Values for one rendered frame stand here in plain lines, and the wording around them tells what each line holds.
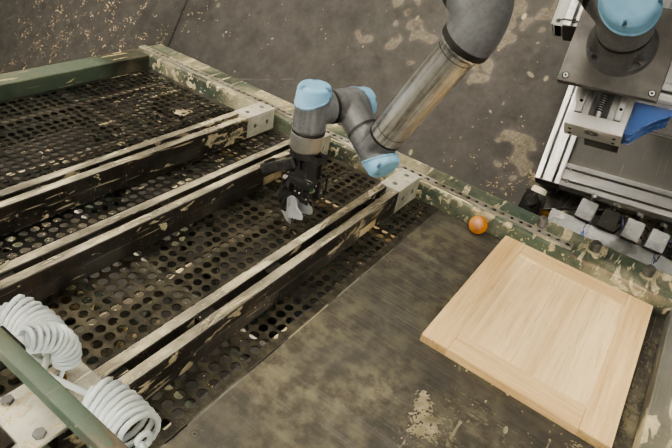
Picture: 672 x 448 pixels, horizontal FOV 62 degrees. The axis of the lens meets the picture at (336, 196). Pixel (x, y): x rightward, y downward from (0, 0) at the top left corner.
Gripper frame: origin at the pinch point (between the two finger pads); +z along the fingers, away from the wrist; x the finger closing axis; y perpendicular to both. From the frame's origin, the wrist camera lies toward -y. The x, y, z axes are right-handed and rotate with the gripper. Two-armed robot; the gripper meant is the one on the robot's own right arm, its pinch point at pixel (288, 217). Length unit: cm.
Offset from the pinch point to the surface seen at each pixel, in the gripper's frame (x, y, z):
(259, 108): 32, -41, -5
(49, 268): -52, -14, -5
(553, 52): 161, 10, -18
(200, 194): -14.8, -15.2, -5.1
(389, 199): 20.7, 15.5, -4.3
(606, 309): 30, 71, 1
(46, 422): -70, 17, -9
